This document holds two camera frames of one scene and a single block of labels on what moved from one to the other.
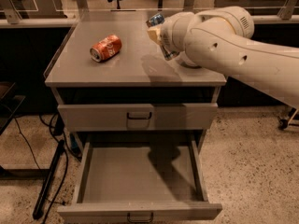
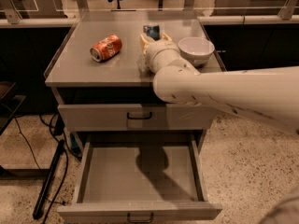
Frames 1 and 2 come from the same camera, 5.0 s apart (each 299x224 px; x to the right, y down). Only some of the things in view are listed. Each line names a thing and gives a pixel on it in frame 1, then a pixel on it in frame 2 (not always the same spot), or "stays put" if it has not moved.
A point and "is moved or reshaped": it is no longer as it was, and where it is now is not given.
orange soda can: x=106 y=49 stays put
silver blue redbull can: x=156 y=20 is moved or reshaped
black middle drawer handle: x=139 y=221 stays put
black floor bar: x=49 y=180 stays put
